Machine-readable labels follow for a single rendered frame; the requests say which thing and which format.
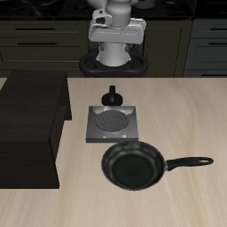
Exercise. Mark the dark wooden cabinet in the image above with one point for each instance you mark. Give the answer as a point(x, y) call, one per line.
point(29, 118)

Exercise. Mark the flat black base plate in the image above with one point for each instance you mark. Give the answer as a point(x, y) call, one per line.
point(88, 66)

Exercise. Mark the black kitchen countertop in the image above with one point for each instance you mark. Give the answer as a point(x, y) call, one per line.
point(44, 10)

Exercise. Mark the dark grey stove plate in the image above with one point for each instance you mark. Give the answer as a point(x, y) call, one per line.
point(112, 131)

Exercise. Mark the round black stove knob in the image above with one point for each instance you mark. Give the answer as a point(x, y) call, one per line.
point(111, 99)

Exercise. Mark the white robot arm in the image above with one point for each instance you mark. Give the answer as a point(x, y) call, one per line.
point(113, 56)

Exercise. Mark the dark olive kitchen cupboard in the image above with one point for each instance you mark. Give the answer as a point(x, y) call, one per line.
point(44, 59)

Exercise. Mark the black frying pan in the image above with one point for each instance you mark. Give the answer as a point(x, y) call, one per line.
point(133, 167)

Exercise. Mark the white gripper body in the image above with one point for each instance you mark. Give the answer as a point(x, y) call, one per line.
point(118, 32)

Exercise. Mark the grey kitchen cupboard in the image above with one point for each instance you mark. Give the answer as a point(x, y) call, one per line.
point(207, 59)

